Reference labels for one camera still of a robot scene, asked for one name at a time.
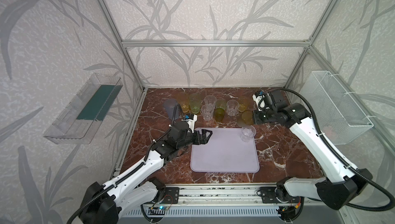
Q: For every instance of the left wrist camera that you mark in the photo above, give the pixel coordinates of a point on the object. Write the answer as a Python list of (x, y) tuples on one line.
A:
[(191, 119)]

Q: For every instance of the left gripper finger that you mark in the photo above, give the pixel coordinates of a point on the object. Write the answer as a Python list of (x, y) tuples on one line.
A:
[(205, 132), (202, 139)]

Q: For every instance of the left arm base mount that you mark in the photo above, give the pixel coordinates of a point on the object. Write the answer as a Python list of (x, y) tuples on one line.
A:
[(168, 195)]

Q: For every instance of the lilac plastic tray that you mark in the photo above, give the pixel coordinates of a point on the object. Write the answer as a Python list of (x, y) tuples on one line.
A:
[(228, 151)]

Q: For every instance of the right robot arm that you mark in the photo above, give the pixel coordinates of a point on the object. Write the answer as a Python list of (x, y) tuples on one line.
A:
[(342, 180)]

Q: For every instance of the clear plastic wall shelf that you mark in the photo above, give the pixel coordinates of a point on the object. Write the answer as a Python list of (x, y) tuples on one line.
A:
[(83, 116)]

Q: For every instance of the amber faceted cup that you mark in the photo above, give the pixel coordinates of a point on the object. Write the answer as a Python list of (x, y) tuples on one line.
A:
[(244, 103)]

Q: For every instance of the yellow plastic cup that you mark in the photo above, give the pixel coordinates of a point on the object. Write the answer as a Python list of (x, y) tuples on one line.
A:
[(183, 101)]

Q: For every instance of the brown olive textured cup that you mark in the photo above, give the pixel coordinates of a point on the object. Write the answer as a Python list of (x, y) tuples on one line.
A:
[(245, 118)]

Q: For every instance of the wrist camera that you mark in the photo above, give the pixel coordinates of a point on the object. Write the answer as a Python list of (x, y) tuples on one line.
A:
[(259, 99), (191, 119)]

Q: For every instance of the olive green textured cup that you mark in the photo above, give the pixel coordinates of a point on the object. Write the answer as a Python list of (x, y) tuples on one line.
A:
[(219, 114)]

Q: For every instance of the small circuit board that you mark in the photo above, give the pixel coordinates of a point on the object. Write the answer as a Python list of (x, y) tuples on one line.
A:
[(158, 210)]

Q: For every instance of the grey-blue plastic cup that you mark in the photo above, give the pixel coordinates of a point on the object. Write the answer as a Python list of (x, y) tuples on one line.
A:
[(172, 109)]

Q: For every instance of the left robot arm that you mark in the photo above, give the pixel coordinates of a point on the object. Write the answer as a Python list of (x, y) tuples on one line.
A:
[(107, 203)]

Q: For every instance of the white wire basket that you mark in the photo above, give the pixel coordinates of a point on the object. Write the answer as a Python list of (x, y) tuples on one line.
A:
[(334, 106)]

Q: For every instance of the clear cup back row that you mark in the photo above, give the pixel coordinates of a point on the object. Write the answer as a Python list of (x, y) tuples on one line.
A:
[(210, 100)]

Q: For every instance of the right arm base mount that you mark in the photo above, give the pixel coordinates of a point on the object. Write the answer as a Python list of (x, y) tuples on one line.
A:
[(271, 195)]

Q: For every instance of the clear faceted cup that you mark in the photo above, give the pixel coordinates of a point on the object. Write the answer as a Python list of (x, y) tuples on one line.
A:
[(248, 133)]

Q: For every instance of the light green plastic cup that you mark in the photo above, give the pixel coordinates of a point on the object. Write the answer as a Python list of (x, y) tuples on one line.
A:
[(195, 102)]

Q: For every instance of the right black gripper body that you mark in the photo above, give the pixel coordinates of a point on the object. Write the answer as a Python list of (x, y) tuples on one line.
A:
[(268, 110)]

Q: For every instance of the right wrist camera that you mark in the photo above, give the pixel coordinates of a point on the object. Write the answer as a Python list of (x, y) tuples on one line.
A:
[(259, 99)]

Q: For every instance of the green cup back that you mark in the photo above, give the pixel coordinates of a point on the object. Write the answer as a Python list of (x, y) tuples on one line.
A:
[(221, 103)]

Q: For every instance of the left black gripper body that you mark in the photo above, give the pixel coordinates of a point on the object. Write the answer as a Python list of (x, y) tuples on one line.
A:
[(196, 136)]

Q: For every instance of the pink object in basket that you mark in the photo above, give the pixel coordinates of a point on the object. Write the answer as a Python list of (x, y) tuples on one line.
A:
[(329, 132)]

